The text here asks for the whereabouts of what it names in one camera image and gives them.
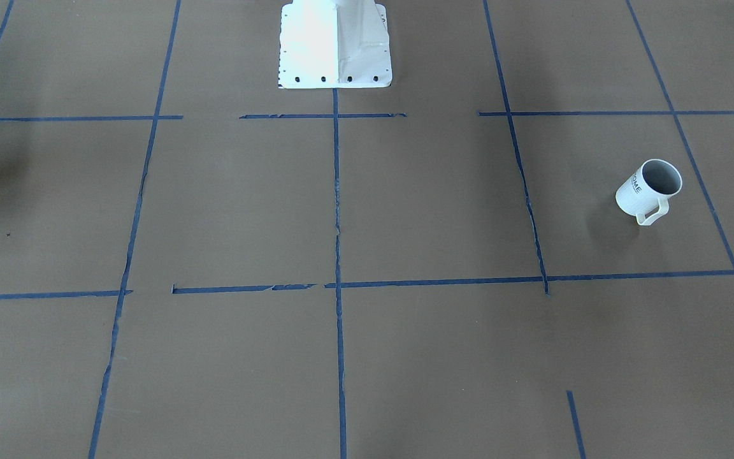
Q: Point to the white pedestal column base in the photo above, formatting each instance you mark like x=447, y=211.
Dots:
x=334, y=44

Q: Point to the white ribbed mug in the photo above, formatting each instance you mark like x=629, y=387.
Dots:
x=645, y=195

